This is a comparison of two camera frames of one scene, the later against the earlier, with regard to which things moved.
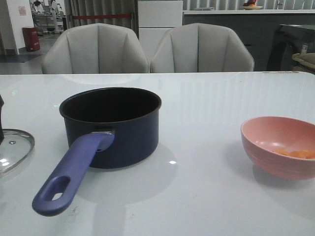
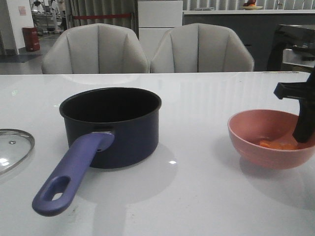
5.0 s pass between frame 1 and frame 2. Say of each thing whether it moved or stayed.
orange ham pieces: moved
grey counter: stayed
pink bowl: moved
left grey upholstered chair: stayed
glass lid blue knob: stayed
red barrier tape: stayed
